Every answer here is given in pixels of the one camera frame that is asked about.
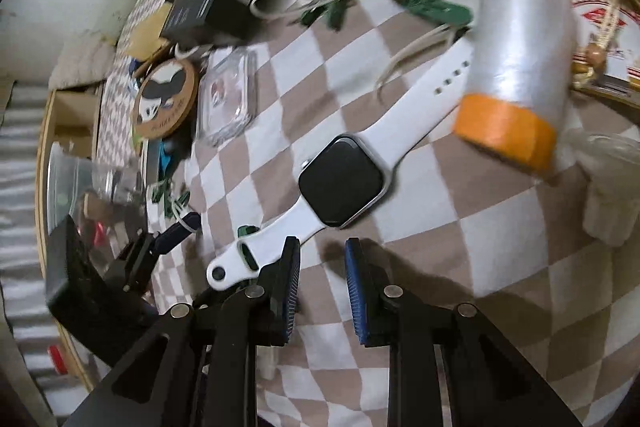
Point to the green clothes clip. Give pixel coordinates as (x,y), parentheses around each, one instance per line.
(333,12)

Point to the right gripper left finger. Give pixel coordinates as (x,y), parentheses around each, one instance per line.
(197,367)

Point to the green clip with cord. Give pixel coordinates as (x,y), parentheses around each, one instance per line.
(448,19)

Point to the clear plastic storage bin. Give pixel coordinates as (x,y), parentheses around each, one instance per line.
(109,211)

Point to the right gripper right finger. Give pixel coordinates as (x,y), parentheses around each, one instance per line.
(447,366)

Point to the white smart watch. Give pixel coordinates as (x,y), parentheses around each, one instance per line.
(352,172)

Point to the cling film roll orange core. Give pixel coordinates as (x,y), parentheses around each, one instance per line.
(515,96)

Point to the white fluffy pillow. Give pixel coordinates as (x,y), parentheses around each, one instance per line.
(79,67)

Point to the panda cork coaster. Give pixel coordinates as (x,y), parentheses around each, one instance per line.
(165,99)

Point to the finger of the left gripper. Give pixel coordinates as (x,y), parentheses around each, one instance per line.
(177,233)

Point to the clear makeup palette case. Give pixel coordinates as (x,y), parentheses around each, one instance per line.
(227,96)

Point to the wooden shelf unit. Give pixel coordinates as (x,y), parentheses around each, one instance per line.
(71,120)

